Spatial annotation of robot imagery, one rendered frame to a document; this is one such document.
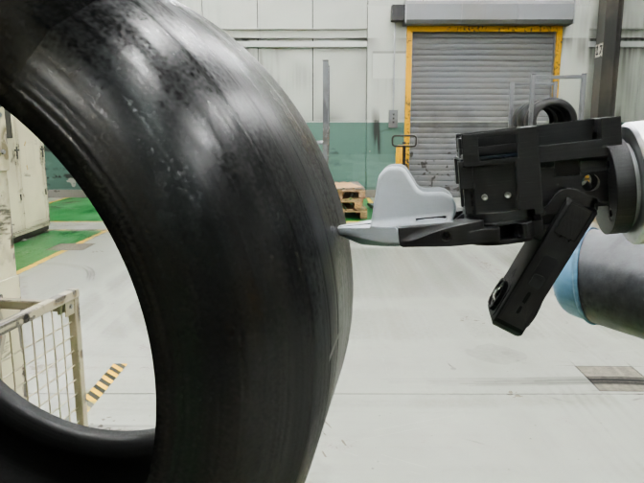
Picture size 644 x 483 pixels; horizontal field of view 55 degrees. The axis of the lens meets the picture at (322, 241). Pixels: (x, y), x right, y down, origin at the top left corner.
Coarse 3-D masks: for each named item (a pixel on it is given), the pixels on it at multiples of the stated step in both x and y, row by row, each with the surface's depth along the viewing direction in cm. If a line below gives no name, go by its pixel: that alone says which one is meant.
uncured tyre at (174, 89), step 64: (0, 0) 32; (64, 0) 34; (128, 0) 35; (0, 64) 33; (64, 64) 32; (128, 64) 33; (192, 64) 35; (256, 64) 50; (64, 128) 33; (128, 128) 32; (192, 128) 34; (256, 128) 37; (128, 192) 33; (192, 192) 33; (256, 192) 35; (320, 192) 46; (128, 256) 33; (192, 256) 33; (256, 256) 35; (320, 256) 40; (192, 320) 34; (256, 320) 35; (320, 320) 39; (0, 384) 70; (192, 384) 34; (256, 384) 35; (320, 384) 39; (0, 448) 68; (64, 448) 68; (128, 448) 67; (192, 448) 35; (256, 448) 36
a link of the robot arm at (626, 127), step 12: (624, 132) 45; (636, 132) 43; (636, 144) 42; (636, 156) 43; (636, 168) 43; (636, 180) 42; (636, 204) 43; (636, 216) 44; (636, 228) 44; (636, 240) 44
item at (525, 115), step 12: (516, 84) 841; (528, 84) 839; (540, 84) 837; (552, 84) 836; (552, 96) 842; (528, 108) 759; (540, 108) 738; (552, 108) 798; (564, 108) 763; (516, 120) 816; (528, 120) 730; (552, 120) 835; (564, 120) 766; (576, 120) 739
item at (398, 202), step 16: (384, 176) 46; (400, 176) 46; (384, 192) 46; (400, 192) 46; (416, 192) 46; (432, 192) 46; (384, 208) 46; (400, 208) 46; (416, 208) 46; (432, 208) 46; (448, 208) 45; (368, 224) 48; (384, 224) 46; (400, 224) 46; (416, 224) 45; (352, 240) 49; (368, 240) 47; (384, 240) 46
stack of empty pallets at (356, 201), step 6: (360, 186) 923; (342, 192) 984; (348, 192) 983; (354, 192) 961; (360, 192) 890; (342, 198) 891; (348, 198) 890; (354, 198) 892; (360, 198) 890; (348, 204) 946; (354, 204) 943; (360, 204) 886; (348, 210) 891; (354, 210) 895; (360, 210) 892; (366, 210) 893; (360, 216) 894; (366, 216) 894
